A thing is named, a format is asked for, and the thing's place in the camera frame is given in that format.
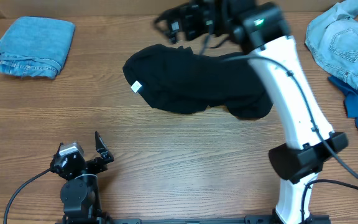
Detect folded blue jeans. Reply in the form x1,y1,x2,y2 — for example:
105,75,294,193
0,16,75,80

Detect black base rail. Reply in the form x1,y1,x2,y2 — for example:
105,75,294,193
56,215,331,224

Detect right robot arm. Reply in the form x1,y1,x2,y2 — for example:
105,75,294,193
154,1,348,223

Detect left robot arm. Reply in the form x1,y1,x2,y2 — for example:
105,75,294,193
50,132,114,224

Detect light blue denim jeans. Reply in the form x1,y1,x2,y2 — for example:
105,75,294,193
305,0,358,90

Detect black t-shirt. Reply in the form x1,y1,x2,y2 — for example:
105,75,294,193
122,44,273,119

